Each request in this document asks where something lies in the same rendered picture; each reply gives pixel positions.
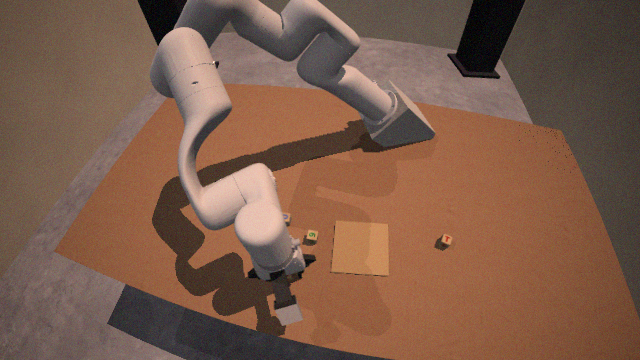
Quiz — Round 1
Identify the orange flat mat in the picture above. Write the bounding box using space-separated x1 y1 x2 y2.
331 221 389 276

